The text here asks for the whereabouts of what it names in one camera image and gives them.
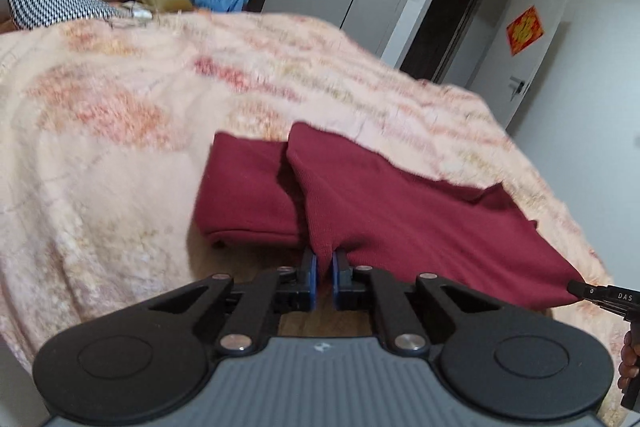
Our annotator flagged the white room door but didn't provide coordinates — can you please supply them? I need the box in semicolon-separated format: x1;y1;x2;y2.
469;0;572;135

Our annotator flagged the red diamond door decoration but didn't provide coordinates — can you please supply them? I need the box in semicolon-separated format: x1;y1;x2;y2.
506;5;544;57

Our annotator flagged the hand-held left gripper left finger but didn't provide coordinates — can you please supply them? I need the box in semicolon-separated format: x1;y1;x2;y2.
135;249;319;356

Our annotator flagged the white charger with cable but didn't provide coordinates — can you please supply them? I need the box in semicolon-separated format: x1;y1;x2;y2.
106;3;160;28

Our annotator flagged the dark red long-sleeved sweater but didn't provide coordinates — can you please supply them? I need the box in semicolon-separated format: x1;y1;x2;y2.
194;122;587;311

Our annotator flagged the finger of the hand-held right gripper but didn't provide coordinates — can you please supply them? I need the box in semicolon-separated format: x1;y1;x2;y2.
567;280;609;304

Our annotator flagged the pink floral quilt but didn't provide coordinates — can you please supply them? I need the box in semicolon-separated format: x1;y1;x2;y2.
0;9;617;360

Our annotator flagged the person's right hand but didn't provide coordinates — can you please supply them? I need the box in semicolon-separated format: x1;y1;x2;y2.
618;333;640;391

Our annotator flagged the black and white houndstooth pillow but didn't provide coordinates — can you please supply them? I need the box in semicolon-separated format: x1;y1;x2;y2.
4;0;132;31

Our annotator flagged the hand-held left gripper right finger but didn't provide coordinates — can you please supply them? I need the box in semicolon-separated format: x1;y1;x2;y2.
331;249;516;354

